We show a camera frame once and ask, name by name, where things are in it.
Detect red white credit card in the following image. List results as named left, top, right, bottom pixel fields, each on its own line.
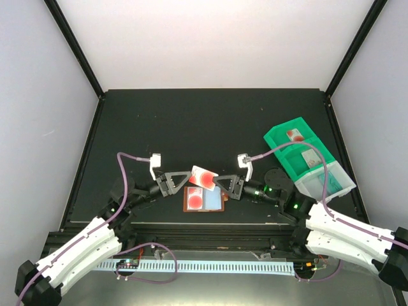
left=189, top=165, right=219, bottom=191

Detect brown leather card holder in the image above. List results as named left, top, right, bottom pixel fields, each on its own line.
left=183, top=187, right=229, bottom=213

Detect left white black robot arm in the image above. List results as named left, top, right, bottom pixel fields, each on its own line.
left=15, top=171, right=191, bottom=305

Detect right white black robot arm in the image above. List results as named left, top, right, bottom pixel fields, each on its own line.
left=212, top=168, right=407, bottom=291

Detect red white card in bin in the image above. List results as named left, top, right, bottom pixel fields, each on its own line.
left=286, top=128, right=305, bottom=142

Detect white card in middle bin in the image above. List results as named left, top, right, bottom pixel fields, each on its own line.
left=302, top=149, right=322, bottom=169

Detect teal card in clear bin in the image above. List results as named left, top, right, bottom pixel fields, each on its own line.
left=318, top=171, right=343, bottom=195

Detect green plastic bin middle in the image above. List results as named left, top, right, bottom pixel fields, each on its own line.
left=279, top=137, right=335, bottom=181

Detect green plastic bin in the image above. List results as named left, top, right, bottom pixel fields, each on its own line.
left=263, top=117, right=317, bottom=149
left=279, top=137, right=335, bottom=181

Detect green plastic bin far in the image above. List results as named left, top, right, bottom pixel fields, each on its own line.
left=263, top=117, right=317, bottom=149

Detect left circuit board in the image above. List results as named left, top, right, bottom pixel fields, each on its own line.
left=116, top=259, right=139, bottom=269

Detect circuit board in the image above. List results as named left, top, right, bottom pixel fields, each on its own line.
left=116, top=259, right=139, bottom=269
left=294, top=261, right=321, bottom=272

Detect clear plastic bin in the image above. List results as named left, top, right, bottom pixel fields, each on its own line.
left=295, top=161, right=356, bottom=202

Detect right circuit board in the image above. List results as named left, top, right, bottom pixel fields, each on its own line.
left=294, top=261, right=321, bottom=272

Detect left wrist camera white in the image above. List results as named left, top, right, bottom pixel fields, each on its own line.
left=149, top=153, right=161, bottom=180

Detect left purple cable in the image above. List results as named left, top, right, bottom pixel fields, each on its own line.
left=15, top=152, right=152, bottom=306

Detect black aluminium rail base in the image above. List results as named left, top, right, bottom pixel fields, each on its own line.
left=47, top=222, right=329, bottom=256

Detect white slotted cable duct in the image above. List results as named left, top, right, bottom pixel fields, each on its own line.
left=94, top=259, right=295, bottom=276

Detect left black frame post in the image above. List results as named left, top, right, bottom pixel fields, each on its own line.
left=43, top=0, right=105, bottom=98

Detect black frame post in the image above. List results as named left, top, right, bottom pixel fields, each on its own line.
left=43, top=0, right=105, bottom=98
left=325, top=0, right=388, bottom=98

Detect right black frame post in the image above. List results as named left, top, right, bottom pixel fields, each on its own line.
left=325, top=0, right=388, bottom=98

